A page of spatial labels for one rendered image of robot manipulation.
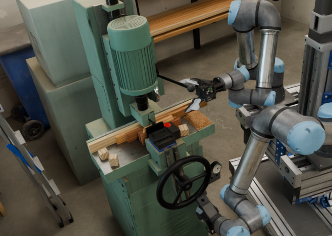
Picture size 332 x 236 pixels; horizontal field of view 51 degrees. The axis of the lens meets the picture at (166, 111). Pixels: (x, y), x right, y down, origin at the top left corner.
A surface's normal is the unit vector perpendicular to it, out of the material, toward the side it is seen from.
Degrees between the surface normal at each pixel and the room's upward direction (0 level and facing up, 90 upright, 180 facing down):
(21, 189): 0
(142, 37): 90
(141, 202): 90
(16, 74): 94
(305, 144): 87
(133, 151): 0
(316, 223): 0
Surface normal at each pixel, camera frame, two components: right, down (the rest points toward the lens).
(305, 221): -0.11, -0.82
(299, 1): -0.85, 0.37
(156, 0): 0.51, 0.44
